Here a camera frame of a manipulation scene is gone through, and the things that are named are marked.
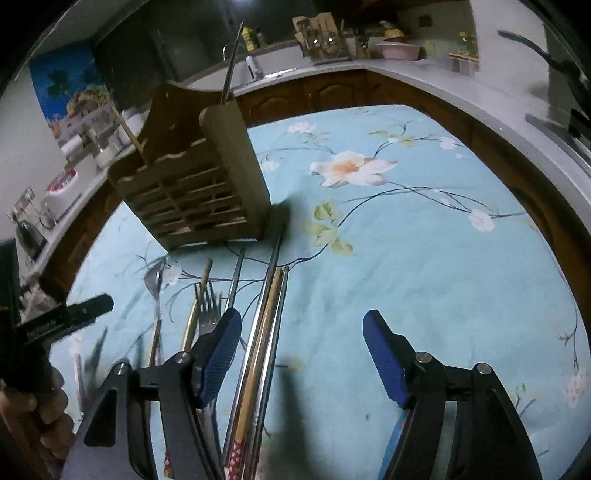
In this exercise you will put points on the white and red rice cooker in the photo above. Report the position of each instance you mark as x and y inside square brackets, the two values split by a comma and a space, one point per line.
[60, 189]

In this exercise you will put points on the dark metal fixture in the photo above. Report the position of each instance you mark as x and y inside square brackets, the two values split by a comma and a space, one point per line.
[561, 69]

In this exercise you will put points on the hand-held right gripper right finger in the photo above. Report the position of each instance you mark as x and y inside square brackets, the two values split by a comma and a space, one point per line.
[383, 355]

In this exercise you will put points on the yellow bowl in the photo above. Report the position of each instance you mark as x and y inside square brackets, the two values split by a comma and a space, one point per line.
[395, 33]

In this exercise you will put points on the wooden dish rack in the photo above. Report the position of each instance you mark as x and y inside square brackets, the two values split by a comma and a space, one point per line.
[323, 39]

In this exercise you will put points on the white soap dispenser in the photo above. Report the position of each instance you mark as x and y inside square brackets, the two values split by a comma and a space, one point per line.
[253, 67]

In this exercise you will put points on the dark window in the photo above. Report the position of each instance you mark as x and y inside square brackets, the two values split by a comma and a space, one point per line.
[184, 41]

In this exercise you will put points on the yellow oil bottle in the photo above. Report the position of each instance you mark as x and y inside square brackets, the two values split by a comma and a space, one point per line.
[249, 39]

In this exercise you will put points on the green bottle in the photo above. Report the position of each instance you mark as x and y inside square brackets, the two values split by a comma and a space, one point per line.
[466, 44]

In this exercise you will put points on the person's left hand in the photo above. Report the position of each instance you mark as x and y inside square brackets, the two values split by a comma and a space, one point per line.
[46, 401]

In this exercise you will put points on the wall socket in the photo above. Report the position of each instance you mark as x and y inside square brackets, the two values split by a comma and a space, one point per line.
[23, 201]

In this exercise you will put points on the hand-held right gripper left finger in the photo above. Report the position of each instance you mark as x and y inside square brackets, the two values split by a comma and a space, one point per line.
[221, 350]

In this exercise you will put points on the large white jar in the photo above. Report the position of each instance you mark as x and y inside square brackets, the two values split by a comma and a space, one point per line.
[134, 121]

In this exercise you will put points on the wooden utensil holder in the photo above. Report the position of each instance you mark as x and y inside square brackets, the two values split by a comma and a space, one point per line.
[231, 161]

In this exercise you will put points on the pink basin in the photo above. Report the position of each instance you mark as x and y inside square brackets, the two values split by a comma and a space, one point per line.
[397, 48]

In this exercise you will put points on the metal kettle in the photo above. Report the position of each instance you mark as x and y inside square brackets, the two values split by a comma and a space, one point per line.
[27, 233]

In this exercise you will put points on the white kitchen countertop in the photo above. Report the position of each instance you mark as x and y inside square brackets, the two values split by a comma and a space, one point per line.
[461, 101]

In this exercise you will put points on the metal spoon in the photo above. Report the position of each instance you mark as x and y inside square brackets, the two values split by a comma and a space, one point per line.
[154, 277]

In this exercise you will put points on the wooden knife block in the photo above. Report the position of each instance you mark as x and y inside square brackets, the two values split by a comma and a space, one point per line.
[362, 46]

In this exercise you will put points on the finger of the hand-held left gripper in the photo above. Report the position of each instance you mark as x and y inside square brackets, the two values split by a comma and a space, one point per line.
[87, 308]

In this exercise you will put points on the paper towel roll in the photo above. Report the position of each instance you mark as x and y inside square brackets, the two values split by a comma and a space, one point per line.
[74, 147]

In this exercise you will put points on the metal fork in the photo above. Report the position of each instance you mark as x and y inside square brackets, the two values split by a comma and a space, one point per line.
[207, 304]

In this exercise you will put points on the small white jar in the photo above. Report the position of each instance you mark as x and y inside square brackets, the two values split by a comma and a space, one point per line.
[105, 157]

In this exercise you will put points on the beach wall poster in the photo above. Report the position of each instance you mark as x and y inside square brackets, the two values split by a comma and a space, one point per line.
[60, 78]

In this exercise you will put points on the floral light blue tablecloth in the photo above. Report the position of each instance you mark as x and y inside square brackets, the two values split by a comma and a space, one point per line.
[415, 277]

